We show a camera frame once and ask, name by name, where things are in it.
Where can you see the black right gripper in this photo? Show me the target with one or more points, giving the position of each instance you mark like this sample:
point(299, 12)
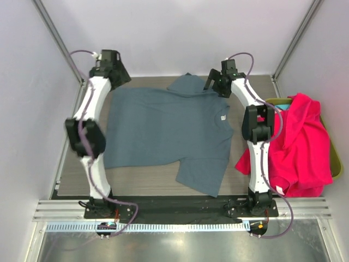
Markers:
point(216, 77)

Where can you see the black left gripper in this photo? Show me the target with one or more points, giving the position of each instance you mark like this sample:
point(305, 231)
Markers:
point(120, 75)

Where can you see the blue-grey t shirt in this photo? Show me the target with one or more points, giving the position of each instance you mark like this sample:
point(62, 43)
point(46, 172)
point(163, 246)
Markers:
point(184, 123)

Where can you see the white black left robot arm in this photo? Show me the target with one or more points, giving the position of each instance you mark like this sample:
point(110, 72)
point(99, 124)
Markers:
point(85, 136)

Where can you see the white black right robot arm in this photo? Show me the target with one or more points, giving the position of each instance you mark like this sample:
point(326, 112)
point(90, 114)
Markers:
point(257, 130)

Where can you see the teal t shirt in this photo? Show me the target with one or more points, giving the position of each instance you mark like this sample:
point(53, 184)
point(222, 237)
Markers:
point(282, 107)

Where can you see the magenta pink t shirt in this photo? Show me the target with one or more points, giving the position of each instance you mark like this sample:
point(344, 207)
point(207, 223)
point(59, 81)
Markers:
point(299, 159)

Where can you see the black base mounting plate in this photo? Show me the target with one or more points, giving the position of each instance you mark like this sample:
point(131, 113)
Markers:
point(194, 209)

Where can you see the olive green plastic bin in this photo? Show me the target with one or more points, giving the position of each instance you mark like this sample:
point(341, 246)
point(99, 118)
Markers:
point(336, 165)

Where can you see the right aluminium corner post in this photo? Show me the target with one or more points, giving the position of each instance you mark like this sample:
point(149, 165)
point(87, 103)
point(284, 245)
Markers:
point(300, 31)

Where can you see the aluminium corner post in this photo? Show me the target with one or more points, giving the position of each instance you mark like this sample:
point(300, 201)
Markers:
point(43, 13)
point(300, 31)

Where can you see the left aluminium corner post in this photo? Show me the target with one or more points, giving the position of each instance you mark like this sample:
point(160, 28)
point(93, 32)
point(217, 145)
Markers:
point(43, 13)

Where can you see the slotted white cable duct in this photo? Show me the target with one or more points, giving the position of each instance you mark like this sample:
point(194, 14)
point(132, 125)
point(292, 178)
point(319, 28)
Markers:
point(99, 227)

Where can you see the aluminium frame rail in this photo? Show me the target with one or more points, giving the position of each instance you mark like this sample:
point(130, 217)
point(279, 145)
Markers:
point(71, 210)

